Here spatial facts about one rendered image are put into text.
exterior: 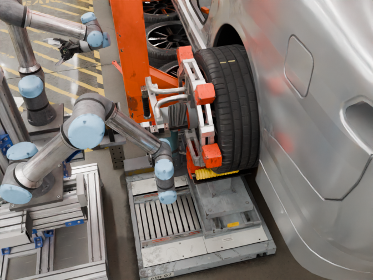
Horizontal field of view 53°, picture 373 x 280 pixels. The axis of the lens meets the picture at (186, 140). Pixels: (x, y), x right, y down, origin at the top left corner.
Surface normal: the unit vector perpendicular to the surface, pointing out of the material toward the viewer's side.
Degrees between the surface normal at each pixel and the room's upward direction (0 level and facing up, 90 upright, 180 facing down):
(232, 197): 0
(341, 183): 90
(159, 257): 0
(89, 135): 85
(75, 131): 85
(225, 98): 41
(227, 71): 19
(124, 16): 90
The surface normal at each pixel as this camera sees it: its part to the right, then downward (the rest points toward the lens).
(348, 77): -0.94, 0.08
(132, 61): 0.22, 0.66
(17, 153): -0.04, -0.82
